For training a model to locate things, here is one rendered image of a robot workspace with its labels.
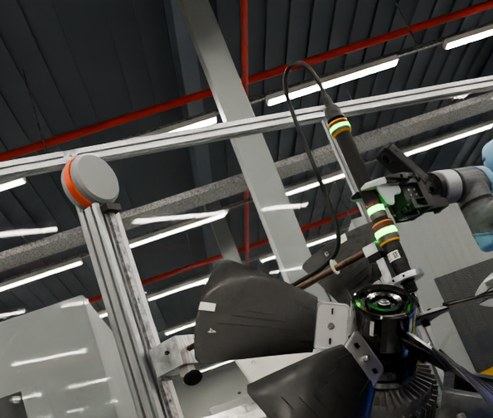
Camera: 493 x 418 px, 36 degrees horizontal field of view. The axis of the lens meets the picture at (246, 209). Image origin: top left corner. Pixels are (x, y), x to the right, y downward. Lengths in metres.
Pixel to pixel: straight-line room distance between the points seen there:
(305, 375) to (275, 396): 0.07
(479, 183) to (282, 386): 0.72
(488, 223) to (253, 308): 0.55
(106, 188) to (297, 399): 1.02
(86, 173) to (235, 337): 0.76
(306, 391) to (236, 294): 0.32
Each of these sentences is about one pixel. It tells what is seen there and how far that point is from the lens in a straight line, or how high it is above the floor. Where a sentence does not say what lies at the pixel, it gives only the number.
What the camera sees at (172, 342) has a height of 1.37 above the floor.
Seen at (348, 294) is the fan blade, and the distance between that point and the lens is 1.60.
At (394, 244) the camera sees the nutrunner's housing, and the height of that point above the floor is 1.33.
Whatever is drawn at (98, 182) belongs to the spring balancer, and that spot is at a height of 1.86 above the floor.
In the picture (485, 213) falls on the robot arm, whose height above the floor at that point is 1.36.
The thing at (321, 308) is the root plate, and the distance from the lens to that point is 1.48.
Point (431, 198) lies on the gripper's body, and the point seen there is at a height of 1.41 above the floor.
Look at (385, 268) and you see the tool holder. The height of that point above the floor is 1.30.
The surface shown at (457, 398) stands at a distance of 1.50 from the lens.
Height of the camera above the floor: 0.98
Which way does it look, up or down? 20 degrees up
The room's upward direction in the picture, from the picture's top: 21 degrees counter-clockwise
